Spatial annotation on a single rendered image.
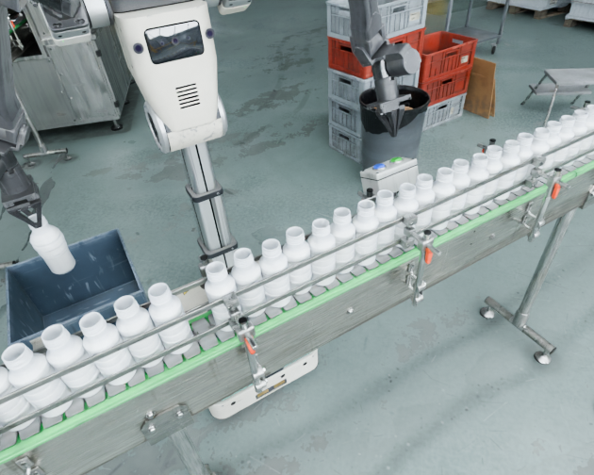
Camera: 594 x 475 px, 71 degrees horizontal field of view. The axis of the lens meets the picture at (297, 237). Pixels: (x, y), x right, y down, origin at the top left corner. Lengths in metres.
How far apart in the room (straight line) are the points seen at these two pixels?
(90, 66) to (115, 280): 3.09
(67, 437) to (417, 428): 1.36
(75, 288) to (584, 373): 2.07
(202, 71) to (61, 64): 3.22
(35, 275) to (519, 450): 1.81
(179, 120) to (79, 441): 0.83
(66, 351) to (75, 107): 3.82
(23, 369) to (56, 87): 3.81
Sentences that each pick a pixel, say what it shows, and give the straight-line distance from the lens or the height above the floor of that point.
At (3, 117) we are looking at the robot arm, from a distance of 0.97.
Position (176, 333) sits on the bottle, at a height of 1.07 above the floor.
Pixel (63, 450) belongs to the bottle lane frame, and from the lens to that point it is 0.98.
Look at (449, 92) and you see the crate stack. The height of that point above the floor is 0.28.
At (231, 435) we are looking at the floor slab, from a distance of 1.91.
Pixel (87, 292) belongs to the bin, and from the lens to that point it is 1.50.
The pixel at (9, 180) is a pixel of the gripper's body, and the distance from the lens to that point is 1.07.
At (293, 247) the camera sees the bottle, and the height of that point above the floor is 1.14.
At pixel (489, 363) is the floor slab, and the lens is 2.16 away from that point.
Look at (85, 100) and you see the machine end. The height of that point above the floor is 0.34.
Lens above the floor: 1.71
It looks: 40 degrees down
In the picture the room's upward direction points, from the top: 5 degrees counter-clockwise
